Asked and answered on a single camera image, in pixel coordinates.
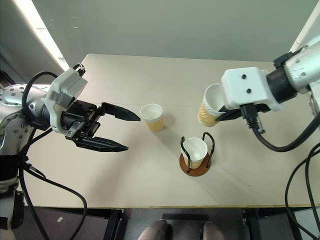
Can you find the black table leg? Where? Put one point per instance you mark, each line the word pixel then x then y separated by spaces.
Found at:
pixel 253 225
pixel 113 225

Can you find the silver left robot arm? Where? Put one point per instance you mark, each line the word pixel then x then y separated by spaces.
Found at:
pixel 11 117

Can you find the grey floor panel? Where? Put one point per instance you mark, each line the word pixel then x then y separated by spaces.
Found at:
pixel 306 225

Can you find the black flat bar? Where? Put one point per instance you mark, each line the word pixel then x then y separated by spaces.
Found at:
pixel 185 216

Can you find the small white floor sticker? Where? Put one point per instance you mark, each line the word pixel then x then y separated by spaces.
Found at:
pixel 60 219

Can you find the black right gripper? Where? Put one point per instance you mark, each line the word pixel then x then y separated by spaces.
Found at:
pixel 261 107

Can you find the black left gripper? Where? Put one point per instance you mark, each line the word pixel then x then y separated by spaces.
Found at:
pixel 81 113

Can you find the white partition edge strip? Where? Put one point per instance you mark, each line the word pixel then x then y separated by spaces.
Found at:
pixel 306 27
pixel 42 32

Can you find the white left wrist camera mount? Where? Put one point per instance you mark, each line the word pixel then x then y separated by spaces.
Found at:
pixel 63 86

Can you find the ribbed tan paper cup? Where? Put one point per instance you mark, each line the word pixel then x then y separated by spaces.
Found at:
pixel 195 150
pixel 153 118
pixel 208 113

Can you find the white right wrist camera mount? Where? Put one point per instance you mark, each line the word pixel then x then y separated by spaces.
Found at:
pixel 246 86

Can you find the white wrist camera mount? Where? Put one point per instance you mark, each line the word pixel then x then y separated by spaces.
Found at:
pixel 246 86
pixel 63 86

